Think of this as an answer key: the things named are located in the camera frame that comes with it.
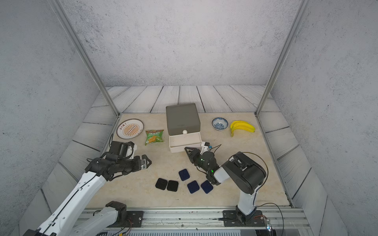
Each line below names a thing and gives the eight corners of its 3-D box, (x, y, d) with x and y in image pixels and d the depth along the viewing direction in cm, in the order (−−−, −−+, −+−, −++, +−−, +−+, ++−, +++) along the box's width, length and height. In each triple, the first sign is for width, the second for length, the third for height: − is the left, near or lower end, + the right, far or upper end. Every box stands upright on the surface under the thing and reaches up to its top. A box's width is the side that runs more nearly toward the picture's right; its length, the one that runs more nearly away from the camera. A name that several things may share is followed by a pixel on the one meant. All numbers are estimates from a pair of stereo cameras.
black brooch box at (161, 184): (156, 187, 86) (154, 185, 83) (159, 179, 89) (159, 177, 86) (164, 190, 84) (163, 188, 82) (167, 182, 88) (167, 180, 85)
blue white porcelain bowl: (212, 132, 111) (212, 128, 107) (211, 121, 118) (211, 117, 114) (228, 132, 111) (229, 128, 107) (226, 121, 118) (227, 117, 114)
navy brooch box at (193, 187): (190, 194, 83) (190, 193, 81) (186, 185, 86) (186, 184, 84) (200, 189, 85) (200, 188, 83) (196, 180, 88) (196, 179, 86)
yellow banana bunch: (231, 136, 108) (233, 132, 104) (226, 127, 114) (227, 122, 110) (253, 132, 111) (255, 127, 106) (247, 123, 117) (249, 118, 113)
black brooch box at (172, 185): (166, 190, 85) (166, 188, 83) (169, 180, 88) (168, 179, 87) (176, 191, 84) (176, 190, 82) (178, 182, 87) (178, 181, 86)
